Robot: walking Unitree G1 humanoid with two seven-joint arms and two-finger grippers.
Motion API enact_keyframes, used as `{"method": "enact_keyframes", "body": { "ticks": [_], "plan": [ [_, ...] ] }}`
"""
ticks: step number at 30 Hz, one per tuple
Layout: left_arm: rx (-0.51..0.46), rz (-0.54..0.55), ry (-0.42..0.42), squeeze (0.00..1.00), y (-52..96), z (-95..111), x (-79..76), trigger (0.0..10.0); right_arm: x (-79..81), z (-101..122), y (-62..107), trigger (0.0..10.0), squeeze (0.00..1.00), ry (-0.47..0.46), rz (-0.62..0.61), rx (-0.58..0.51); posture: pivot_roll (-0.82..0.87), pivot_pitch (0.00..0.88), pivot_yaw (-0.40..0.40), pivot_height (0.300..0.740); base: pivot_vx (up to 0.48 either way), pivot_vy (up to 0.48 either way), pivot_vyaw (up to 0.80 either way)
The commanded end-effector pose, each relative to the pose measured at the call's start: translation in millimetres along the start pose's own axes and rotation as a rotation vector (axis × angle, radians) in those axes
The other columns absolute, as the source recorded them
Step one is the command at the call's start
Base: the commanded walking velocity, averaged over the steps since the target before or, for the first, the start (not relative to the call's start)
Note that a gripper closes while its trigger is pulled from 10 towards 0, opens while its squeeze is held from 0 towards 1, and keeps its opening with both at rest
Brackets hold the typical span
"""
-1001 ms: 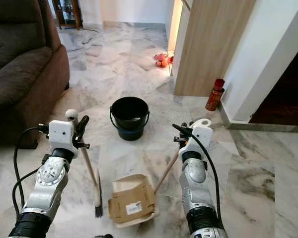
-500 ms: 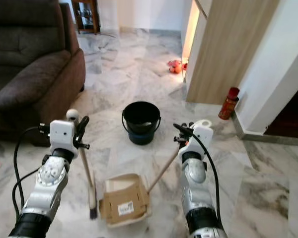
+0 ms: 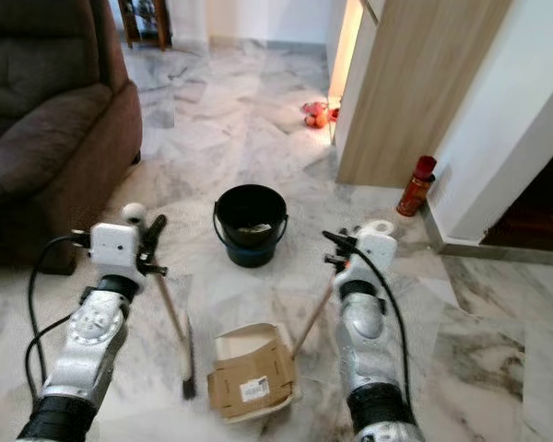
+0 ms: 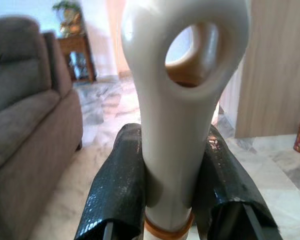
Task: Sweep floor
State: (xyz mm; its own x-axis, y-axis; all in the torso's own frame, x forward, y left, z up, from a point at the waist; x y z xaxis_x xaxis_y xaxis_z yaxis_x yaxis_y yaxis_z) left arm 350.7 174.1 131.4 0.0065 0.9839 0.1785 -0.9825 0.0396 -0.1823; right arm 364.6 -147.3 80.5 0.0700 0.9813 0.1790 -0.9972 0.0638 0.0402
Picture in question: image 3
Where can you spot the light wooden cabinet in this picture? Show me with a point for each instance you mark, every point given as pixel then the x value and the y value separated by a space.
pixel 415 101

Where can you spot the brown cardboard piece with label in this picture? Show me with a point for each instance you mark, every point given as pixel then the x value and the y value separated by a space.
pixel 253 378

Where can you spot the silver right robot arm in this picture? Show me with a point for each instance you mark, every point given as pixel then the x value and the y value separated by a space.
pixel 364 331

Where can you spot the brown spray can red cap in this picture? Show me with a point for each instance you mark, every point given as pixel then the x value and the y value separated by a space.
pixel 417 189

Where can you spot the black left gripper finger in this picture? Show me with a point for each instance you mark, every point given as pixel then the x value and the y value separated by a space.
pixel 153 239

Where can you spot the dark brown fabric sofa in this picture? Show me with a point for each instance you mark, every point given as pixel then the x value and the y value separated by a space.
pixel 46 138

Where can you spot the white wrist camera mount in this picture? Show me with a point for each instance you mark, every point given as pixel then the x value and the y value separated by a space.
pixel 373 258
pixel 113 249

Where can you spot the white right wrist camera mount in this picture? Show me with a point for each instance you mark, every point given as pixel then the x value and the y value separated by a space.
pixel 373 258

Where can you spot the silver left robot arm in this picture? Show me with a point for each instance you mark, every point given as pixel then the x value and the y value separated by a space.
pixel 92 336

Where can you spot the black plastic bucket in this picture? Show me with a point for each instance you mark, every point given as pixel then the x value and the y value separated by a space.
pixel 249 204

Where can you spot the dark wooden side table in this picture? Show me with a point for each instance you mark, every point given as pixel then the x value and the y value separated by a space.
pixel 161 20

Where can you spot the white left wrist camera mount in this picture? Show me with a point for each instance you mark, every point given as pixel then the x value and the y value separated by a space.
pixel 113 249

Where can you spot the wooden hand broom white knob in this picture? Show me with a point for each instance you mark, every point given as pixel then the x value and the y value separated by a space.
pixel 134 214

